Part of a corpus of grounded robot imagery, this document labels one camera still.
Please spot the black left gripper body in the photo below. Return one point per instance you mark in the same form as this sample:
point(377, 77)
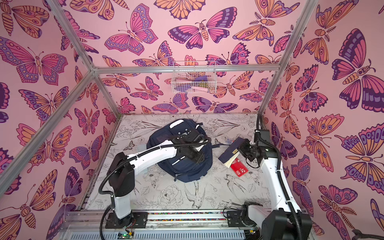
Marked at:
point(196, 156)

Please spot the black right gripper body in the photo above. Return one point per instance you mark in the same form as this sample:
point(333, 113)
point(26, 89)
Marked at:
point(244, 147)

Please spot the navy blue student backpack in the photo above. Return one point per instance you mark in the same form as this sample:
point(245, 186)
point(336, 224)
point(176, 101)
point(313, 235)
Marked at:
point(186, 166)

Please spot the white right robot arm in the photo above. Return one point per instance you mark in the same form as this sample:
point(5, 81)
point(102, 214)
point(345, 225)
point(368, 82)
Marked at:
point(285, 220)

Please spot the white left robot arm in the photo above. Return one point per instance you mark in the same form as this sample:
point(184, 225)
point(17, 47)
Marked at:
point(121, 178)

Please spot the red booklet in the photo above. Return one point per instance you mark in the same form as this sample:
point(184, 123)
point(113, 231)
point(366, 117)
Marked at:
point(239, 168)

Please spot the white rectangular eraser case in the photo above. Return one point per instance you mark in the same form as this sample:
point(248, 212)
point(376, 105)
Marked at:
point(142, 150)

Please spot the green controller board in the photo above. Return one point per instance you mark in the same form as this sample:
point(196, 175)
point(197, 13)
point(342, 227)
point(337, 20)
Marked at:
point(127, 235)

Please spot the white wire wall basket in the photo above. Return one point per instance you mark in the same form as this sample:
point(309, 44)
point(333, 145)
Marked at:
point(194, 77)

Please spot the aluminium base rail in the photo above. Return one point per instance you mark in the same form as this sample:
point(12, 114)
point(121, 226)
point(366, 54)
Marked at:
point(219, 224)

